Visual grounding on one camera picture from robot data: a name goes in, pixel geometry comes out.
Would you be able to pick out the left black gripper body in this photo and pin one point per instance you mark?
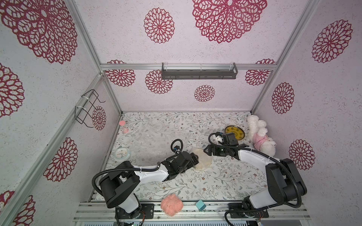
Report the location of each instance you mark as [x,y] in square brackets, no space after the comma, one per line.
[190,165]

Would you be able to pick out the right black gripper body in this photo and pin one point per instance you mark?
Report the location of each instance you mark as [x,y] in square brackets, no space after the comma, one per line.
[210,149]

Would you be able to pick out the bubble-wrapped plate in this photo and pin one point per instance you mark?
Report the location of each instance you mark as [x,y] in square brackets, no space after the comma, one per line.
[204,159]
[236,130]

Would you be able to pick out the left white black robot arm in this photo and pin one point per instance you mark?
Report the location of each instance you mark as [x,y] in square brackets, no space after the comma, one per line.
[117,186]

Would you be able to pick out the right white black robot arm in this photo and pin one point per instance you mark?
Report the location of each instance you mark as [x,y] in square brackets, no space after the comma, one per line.
[284,183]

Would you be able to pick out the white plush poodle pink shirt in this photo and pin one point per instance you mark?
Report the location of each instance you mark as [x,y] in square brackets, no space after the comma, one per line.
[258,136]

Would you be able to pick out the pink fluffy ball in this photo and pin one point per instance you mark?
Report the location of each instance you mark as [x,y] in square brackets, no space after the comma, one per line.
[171,205]

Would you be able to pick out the teal small cube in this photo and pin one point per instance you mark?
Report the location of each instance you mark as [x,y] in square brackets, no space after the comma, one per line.
[200,205]

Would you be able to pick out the white round clock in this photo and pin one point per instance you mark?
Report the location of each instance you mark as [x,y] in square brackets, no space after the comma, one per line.
[122,154]

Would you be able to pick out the small pink cup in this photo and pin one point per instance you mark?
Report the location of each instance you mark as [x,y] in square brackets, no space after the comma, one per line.
[125,130]

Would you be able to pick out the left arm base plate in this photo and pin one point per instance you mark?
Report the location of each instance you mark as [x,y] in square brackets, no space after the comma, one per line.
[144,211]

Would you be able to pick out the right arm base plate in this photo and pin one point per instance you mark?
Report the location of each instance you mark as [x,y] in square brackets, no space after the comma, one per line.
[243,210]

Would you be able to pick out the black wall shelf rail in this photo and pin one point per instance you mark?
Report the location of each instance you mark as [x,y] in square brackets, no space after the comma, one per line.
[201,74]

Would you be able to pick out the aluminium front rail frame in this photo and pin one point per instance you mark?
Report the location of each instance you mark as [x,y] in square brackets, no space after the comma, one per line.
[214,211]

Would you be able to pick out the black wire wall rack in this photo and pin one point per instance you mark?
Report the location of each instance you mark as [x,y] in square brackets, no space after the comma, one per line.
[83,111]

